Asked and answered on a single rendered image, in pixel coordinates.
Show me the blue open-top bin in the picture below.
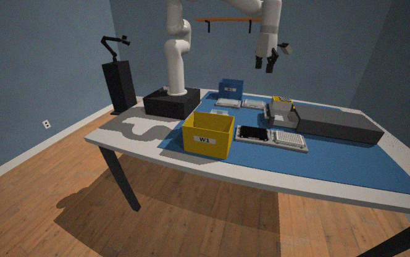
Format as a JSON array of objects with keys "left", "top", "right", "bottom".
[{"left": 219, "top": 78, "right": 244, "bottom": 100}]

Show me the yellow open-top bin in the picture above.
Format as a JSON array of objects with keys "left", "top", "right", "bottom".
[{"left": 182, "top": 111, "right": 235, "bottom": 159}]

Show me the blue bench mat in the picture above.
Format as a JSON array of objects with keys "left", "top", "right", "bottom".
[{"left": 157, "top": 91, "right": 410, "bottom": 194}]

